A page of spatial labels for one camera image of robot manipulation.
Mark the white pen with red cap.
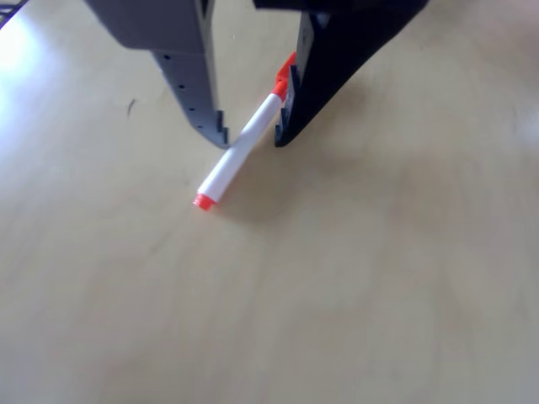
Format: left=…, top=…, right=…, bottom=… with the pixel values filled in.
left=192, top=50, right=298, bottom=211

